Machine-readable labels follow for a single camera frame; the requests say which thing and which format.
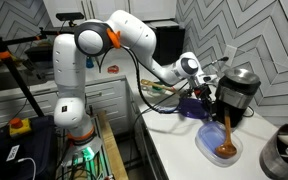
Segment small blue object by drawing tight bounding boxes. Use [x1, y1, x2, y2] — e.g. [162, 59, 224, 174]
[85, 55, 95, 69]

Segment black coffee maker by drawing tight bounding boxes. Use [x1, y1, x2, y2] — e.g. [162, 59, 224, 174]
[212, 67, 262, 129]

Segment small red object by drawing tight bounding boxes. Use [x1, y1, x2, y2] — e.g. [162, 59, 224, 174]
[106, 64, 120, 75]

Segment black microwave oven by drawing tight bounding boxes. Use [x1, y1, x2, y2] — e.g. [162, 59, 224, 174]
[148, 20, 187, 67]

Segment metal utensil holder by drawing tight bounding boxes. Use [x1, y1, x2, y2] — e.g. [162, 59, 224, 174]
[259, 123, 288, 180]

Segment black stereo camera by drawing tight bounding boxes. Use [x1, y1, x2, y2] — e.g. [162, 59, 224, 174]
[55, 12, 85, 22]

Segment clear stacked container lids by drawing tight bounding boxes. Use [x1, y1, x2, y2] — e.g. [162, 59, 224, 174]
[194, 120, 244, 168]

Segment black bag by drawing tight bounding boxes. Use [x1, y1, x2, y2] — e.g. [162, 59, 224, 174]
[0, 114, 58, 180]

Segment wooden plank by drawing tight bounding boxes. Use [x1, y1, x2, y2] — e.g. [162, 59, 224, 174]
[95, 110, 130, 180]

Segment clear blue-edged plastic piece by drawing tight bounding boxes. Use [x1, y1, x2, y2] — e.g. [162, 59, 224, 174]
[157, 104, 180, 114]

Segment long black cable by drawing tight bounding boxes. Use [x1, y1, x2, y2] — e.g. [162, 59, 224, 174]
[128, 55, 231, 168]

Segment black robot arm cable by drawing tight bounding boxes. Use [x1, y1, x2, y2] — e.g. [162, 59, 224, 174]
[98, 46, 188, 115]

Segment yellow emergency stop button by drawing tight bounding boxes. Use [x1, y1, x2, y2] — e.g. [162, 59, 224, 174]
[8, 117, 32, 138]

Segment dark brown wooden spoon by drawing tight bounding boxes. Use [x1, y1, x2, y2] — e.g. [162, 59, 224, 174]
[214, 107, 238, 159]

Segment white wall outlet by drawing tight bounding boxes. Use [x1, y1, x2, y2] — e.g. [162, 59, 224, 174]
[223, 44, 238, 68]

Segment light wooden spoon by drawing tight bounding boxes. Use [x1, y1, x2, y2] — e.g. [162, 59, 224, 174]
[140, 78, 185, 98]

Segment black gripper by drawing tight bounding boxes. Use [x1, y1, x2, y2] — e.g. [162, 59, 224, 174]
[191, 79, 219, 116]

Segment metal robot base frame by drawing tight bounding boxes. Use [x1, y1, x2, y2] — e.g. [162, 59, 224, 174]
[55, 109, 115, 180]

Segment cabinet drawer handle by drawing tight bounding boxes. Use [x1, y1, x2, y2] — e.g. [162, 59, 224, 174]
[83, 91, 103, 100]

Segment thin white cable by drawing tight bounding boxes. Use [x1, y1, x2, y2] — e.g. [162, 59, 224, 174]
[17, 157, 38, 180]

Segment purple-blue plastic lid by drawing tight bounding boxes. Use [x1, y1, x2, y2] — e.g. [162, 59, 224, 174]
[178, 97, 212, 120]

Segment white label tag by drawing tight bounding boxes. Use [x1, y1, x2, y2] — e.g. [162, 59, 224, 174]
[5, 144, 21, 163]

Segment black camera stand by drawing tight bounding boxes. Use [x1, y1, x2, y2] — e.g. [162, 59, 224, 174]
[0, 14, 77, 118]

